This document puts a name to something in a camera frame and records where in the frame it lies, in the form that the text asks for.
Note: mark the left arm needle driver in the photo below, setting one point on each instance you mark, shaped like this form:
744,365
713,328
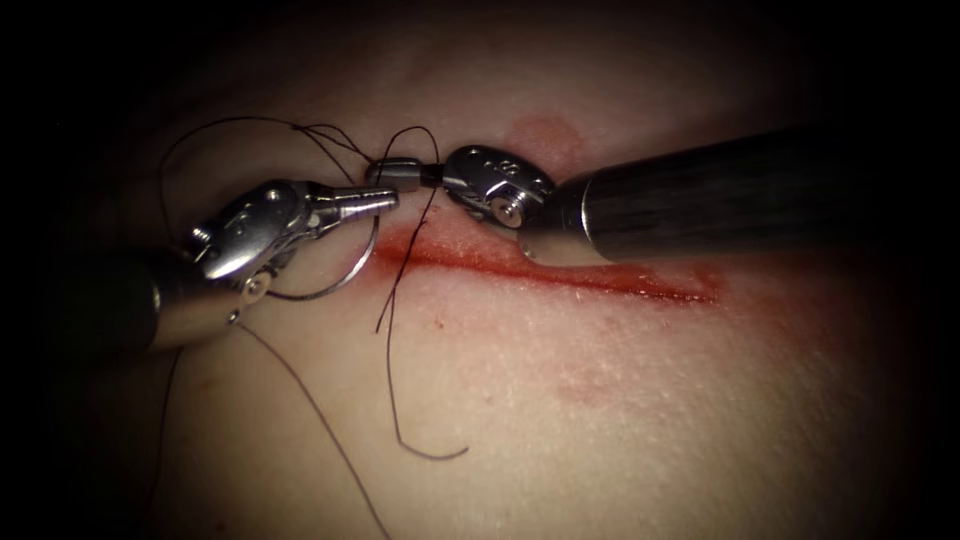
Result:
251,225

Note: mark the curved steel needle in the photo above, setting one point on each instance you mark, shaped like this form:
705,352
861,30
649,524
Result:
346,283

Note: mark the right arm needle driver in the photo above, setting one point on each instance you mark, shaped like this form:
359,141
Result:
495,184

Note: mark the tissue pad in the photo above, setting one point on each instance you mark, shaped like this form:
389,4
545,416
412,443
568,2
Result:
562,390

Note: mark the dark right arm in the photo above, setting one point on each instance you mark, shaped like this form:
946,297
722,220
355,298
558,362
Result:
712,195

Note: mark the right arm needle driver jaw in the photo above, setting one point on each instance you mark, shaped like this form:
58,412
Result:
405,163
394,181

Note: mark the black thread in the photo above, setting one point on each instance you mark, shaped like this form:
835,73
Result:
406,259

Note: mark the dark left arm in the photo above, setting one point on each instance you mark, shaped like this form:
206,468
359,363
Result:
127,304

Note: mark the left arm needle driver jaw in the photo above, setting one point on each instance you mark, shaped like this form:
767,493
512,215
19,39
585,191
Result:
360,196
352,212

